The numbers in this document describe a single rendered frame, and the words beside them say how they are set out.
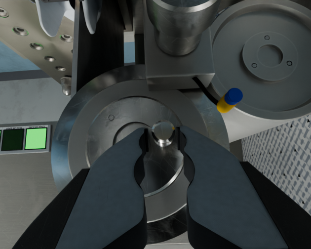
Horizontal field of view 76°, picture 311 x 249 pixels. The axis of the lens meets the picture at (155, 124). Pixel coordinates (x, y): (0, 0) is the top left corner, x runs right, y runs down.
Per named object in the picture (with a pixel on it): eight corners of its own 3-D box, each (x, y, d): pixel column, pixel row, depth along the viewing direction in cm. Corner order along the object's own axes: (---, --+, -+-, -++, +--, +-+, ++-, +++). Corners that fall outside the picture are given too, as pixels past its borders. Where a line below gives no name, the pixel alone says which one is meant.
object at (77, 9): (82, -58, 22) (75, 102, 18) (124, 56, 45) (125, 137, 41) (77, -57, 22) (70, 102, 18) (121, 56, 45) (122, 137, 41)
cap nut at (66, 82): (71, 76, 52) (70, 92, 51) (77, 82, 55) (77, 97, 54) (58, 77, 52) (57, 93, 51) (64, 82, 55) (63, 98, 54)
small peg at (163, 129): (148, 122, 12) (172, 116, 12) (151, 130, 15) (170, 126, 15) (154, 145, 12) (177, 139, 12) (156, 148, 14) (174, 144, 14)
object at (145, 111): (77, 106, 15) (173, 85, 15) (87, 113, 17) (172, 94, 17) (92, 209, 14) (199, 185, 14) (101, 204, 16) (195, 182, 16)
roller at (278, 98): (326, -9, 19) (358, 116, 16) (233, 91, 43) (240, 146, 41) (196, 1, 19) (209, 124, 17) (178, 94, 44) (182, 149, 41)
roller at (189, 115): (203, 74, 17) (218, 220, 15) (179, 129, 42) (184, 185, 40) (69, 83, 17) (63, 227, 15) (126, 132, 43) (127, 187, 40)
